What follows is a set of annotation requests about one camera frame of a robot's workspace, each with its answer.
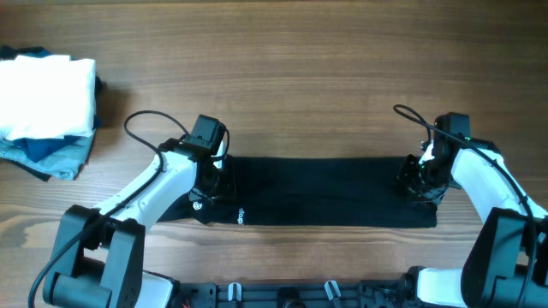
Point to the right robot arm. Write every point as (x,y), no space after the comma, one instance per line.
(507,266)

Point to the dark blue folded garment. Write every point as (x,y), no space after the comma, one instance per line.
(40,145)

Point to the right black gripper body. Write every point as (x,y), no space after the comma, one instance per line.
(422,180)

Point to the white folded cloth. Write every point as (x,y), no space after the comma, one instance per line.
(43,96)

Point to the black t-shirt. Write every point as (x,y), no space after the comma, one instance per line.
(269,191)

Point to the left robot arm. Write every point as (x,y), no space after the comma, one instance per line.
(98,255)

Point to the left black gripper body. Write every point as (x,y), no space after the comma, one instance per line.
(219,183)

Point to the light blue denim garment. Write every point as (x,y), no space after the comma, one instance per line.
(44,158)

